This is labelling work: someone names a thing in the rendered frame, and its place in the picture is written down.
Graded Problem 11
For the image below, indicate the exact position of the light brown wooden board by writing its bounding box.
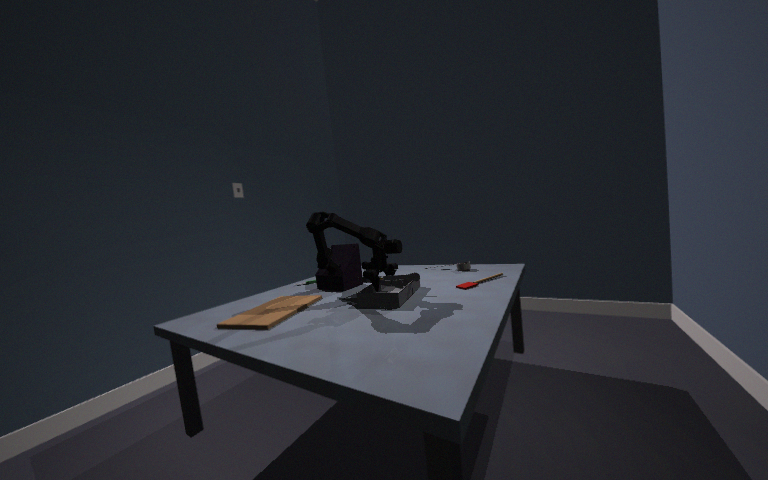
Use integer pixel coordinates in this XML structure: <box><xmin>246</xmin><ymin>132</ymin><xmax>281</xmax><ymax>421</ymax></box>
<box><xmin>217</xmin><ymin>295</ymin><xmax>322</xmax><ymax>330</ymax></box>

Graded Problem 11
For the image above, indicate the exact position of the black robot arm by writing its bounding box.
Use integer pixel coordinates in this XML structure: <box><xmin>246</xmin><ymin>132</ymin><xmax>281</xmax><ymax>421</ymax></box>
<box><xmin>306</xmin><ymin>211</ymin><xmax>402</xmax><ymax>274</ymax></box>

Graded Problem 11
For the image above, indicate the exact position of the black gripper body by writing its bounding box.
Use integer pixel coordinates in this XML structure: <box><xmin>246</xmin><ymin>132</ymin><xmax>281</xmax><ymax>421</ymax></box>
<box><xmin>363</xmin><ymin>254</ymin><xmax>398</xmax><ymax>278</ymax></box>

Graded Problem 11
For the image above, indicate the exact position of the red spatula with wooden handle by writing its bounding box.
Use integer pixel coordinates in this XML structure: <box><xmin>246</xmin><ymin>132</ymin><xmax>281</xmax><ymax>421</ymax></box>
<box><xmin>456</xmin><ymin>273</ymin><xmax>503</xmax><ymax>290</ymax></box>

